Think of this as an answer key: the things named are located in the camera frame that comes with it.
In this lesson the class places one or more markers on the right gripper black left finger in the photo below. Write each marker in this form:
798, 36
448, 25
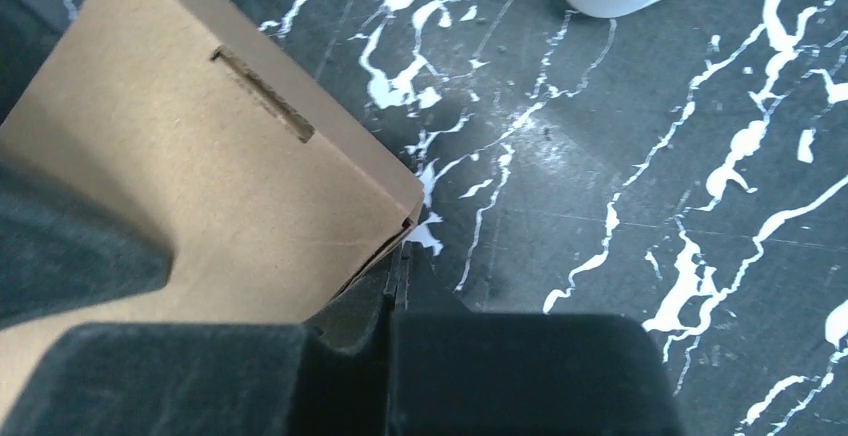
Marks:
327, 375

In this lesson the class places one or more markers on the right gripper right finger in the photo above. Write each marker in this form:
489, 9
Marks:
457, 372

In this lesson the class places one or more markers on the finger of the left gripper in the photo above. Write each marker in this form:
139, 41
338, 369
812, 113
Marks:
61, 252

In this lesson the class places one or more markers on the brown cardboard box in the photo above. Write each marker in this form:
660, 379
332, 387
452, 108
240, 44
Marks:
183, 119

